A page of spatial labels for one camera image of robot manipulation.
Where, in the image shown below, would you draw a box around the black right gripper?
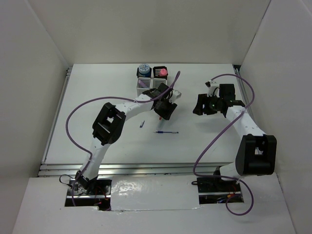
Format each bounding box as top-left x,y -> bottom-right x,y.
193,93 -> 223,116

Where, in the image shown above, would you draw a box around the blue pen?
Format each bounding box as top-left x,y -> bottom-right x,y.
154,131 -> 179,134

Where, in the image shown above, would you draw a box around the pink capped bottle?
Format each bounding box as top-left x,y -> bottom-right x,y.
158,68 -> 168,77

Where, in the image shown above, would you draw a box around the blue glue jar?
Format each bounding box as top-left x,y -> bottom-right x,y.
138,63 -> 151,73

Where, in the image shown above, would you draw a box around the green highlighter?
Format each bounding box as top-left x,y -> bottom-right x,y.
156,119 -> 165,131

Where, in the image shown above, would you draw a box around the purple highlighter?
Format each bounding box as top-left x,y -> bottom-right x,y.
138,80 -> 149,89

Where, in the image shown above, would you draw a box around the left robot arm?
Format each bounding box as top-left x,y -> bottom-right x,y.
75,83 -> 181,195

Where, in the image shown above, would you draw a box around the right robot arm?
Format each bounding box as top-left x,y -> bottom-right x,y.
193,81 -> 277,191

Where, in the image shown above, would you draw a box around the white right slotted container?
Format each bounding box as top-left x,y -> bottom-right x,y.
150,78 -> 167,91

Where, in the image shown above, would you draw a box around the white slotted container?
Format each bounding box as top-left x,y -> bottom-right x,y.
150,78 -> 167,91
136,78 -> 151,96

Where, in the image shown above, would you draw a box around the white left slotted container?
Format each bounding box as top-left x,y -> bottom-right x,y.
136,78 -> 151,96

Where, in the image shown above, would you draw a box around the black right slotted container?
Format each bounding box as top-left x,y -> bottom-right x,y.
153,66 -> 168,79

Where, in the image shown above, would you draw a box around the black slotted container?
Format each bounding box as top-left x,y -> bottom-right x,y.
153,66 -> 168,79
136,68 -> 152,78

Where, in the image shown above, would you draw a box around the black left slotted container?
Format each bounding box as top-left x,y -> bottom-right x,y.
136,68 -> 152,78

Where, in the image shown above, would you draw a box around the white foil front panel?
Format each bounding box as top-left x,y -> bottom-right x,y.
111,175 -> 200,211

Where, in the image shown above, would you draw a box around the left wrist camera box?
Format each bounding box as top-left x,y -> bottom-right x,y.
169,90 -> 181,103

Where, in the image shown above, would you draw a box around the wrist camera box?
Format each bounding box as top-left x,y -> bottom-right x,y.
205,80 -> 219,97
169,90 -> 181,103

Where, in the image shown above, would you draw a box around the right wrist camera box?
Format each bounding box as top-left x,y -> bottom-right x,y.
205,80 -> 219,97

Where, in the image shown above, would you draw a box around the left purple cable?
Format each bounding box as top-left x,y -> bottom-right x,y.
66,71 -> 181,207

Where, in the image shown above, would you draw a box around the purple cable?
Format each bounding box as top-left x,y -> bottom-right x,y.
66,71 -> 181,207
193,74 -> 255,216

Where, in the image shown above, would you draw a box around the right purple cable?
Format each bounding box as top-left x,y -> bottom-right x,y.
193,74 -> 255,216

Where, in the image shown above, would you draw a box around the aluminium front rail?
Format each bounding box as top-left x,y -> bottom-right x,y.
38,159 -> 269,177

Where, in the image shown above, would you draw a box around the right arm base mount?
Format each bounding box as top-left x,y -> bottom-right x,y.
191,177 -> 243,204

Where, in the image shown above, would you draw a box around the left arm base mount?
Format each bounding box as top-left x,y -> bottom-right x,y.
59,174 -> 112,211

